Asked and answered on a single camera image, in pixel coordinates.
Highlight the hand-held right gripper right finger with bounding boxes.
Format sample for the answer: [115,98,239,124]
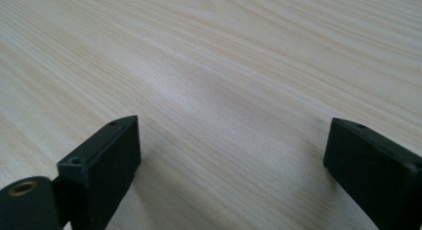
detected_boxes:
[322,116,422,230]

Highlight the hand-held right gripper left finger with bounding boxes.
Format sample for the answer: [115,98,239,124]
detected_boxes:
[56,115,142,230]

